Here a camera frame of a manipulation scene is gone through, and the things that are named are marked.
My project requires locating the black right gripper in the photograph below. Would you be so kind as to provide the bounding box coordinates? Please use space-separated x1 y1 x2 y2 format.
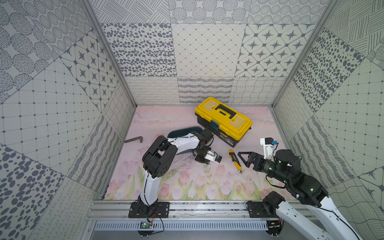
238 151 290 185

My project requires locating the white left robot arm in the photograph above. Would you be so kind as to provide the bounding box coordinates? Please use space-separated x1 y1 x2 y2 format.
138 127 222 213

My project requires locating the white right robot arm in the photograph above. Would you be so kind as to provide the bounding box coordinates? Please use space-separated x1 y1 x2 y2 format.
243 150 361 240

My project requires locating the teal plastic storage box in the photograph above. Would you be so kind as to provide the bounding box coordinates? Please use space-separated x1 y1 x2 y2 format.
167 127 203 155

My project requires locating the yellow black utility knife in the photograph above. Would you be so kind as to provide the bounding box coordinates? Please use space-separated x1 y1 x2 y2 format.
229 150 243 174

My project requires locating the yellow black toolbox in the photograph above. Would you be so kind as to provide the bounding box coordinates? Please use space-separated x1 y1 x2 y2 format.
195 97 253 147

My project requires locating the dark metal L-shaped wrench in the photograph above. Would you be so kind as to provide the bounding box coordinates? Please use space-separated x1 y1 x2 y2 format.
124 136 143 143

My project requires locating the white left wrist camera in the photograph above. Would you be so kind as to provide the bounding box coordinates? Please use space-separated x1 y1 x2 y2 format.
204 150 222 163

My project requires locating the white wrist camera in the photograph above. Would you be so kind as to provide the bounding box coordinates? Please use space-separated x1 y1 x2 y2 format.
204 150 222 163
260 137 279 160

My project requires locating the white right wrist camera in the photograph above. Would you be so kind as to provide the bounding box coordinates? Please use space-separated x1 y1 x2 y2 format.
260 137 279 160

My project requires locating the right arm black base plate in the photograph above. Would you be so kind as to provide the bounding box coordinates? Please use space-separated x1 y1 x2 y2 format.
246 201 283 219

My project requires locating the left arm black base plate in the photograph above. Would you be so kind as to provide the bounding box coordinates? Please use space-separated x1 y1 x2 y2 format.
129 201 170 219

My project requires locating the aluminium mounting rail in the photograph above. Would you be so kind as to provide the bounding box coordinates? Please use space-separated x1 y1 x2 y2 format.
86 200 331 221

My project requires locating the white slotted cable duct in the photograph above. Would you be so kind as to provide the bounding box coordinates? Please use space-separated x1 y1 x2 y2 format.
94 220 268 231

